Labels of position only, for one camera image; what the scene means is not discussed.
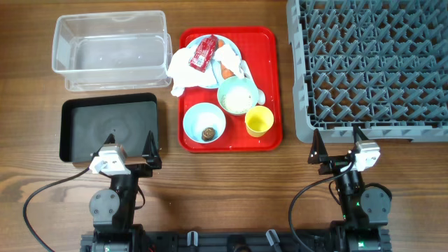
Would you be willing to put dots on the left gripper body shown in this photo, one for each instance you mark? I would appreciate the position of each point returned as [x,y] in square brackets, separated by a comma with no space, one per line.
[144,169]

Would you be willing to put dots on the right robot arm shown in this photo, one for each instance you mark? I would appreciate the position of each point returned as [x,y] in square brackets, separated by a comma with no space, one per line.
[365,207]

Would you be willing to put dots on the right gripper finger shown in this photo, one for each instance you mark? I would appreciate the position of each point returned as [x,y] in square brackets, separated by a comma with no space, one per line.
[318,153]
[358,134]

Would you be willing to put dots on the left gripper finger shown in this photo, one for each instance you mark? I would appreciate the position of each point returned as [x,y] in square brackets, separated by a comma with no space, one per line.
[150,150]
[110,139]

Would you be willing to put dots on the light blue bowl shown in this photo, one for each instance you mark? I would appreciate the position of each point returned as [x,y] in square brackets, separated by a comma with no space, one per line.
[201,116]

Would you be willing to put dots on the clear plastic bin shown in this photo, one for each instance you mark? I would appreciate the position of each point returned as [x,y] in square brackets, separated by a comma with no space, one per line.
[112,51]

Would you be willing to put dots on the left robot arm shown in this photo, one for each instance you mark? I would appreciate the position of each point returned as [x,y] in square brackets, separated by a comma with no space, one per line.
[113,209]

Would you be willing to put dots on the red serving tray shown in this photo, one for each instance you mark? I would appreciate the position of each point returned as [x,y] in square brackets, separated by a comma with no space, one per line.
[257,46]

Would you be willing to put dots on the red snack wrapper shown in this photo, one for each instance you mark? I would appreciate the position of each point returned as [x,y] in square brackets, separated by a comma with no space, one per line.
[204,53]

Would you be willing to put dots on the pile of white rice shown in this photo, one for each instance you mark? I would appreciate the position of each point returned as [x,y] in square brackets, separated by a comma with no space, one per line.
[238,100]

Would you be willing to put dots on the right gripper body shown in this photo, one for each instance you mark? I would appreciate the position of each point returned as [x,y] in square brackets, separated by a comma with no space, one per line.
[337,164]

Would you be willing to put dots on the small white tissue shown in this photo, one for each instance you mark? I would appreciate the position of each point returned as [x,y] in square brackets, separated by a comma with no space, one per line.
[229,59]

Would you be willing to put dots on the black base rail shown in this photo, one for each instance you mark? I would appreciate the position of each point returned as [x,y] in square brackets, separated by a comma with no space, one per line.
[317,240]

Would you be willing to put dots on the orange carrot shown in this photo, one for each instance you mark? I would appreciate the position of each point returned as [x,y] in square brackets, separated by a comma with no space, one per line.
[225,73]

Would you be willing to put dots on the grey dishwasher rack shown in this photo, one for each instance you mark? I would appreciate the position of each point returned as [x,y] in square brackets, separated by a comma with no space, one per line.
[374,64]

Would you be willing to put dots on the large white tissue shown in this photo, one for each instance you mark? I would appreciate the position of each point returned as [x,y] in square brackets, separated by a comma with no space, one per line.
[184,76]

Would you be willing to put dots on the black plastic tray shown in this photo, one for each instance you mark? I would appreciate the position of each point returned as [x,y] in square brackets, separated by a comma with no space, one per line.
[86,124]

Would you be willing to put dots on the yellow cup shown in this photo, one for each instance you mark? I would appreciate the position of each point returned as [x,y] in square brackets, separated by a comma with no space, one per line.
[259,120]

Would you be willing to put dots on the brown shiitake mushroom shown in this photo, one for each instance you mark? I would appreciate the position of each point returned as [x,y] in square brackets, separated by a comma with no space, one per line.
[208,134]

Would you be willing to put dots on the green bowl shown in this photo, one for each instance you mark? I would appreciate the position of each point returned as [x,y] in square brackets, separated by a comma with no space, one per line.
[233,82]

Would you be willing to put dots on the white plastic spoon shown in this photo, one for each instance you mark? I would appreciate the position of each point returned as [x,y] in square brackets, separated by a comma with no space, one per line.
[247,73]

